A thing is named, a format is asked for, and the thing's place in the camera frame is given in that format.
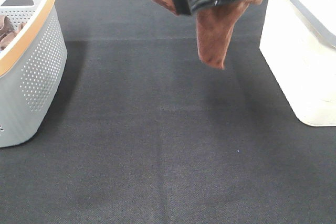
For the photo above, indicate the brown microfibre towel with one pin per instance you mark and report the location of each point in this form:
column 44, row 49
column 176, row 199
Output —
column 214, row 28

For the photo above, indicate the white lidded storage box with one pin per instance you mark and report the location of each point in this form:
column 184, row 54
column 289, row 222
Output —
column 298, row 43

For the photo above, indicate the black table cloth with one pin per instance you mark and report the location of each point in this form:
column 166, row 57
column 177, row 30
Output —
column 140, row 131

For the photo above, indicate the grey perforated laundry basket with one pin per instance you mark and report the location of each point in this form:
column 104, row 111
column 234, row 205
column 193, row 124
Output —
column 31, row 68

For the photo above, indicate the brown towels in basket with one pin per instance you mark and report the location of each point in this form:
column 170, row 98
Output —
column 7, row 33

